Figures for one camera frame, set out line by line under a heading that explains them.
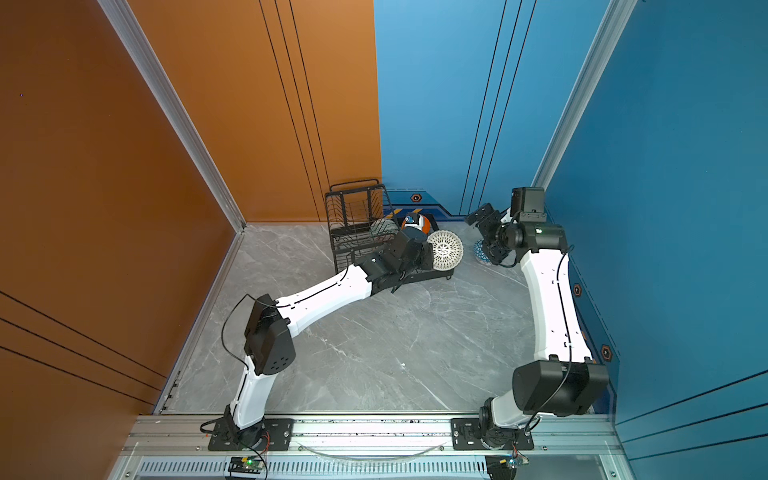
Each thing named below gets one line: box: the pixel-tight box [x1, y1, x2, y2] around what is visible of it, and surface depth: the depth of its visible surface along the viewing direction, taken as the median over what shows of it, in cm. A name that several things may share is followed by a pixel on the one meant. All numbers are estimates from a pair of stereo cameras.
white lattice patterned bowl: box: [427, 229, 464, 271], surface depth 84 cm
